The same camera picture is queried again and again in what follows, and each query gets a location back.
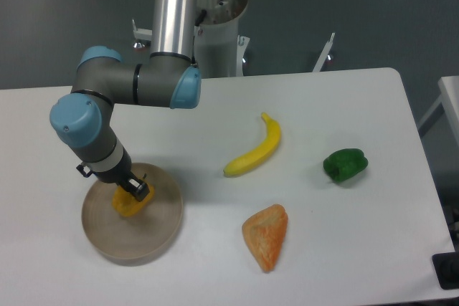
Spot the black device at edge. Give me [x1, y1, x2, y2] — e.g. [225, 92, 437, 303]
[432, 252, 459, 290]

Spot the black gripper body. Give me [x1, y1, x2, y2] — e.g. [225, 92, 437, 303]
[76, 149, 132, 184]

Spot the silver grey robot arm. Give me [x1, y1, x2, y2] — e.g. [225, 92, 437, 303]
[49, 0, 207, 201]

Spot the white side table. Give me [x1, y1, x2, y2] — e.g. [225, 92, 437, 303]
[417, 76, 458, 141]

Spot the green bell pepper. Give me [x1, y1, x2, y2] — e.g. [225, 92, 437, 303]
[323, 148, 369, 183]

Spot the yellow bell pepper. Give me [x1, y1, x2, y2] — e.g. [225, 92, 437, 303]
[111, 179, 155, 217]

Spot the orange croissant pastry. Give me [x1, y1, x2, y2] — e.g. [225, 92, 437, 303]
[242, 204, 288, 273]

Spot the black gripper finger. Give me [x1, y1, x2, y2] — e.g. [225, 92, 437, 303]
[121, 175, 149, 202]

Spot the yellow banana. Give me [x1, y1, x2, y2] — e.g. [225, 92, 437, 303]
[223, 113, 282, 178]

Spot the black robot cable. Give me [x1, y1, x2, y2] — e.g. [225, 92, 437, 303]
[189, 9, 208, 67]

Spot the beige round plate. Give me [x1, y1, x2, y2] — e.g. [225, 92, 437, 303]
[81, 163, 184, 266]

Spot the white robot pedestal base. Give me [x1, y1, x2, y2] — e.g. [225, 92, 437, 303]
[133, 0, 248, 79]

